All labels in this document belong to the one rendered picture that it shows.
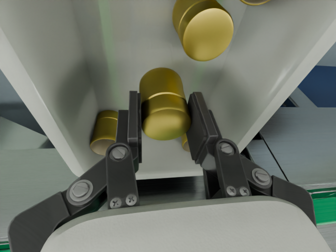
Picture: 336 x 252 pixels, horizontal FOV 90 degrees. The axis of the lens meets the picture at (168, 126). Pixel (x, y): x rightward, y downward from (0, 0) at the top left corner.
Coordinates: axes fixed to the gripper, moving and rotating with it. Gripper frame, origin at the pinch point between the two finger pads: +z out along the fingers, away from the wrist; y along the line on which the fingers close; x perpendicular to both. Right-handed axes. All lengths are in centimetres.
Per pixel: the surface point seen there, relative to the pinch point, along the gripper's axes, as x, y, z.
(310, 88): -9.5, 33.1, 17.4
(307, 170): -7.3, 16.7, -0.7
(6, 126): -37, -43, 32
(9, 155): -16.4, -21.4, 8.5
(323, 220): -9.1, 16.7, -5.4
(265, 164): -7.2, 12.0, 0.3
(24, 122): -30, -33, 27
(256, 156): -7.2, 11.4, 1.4
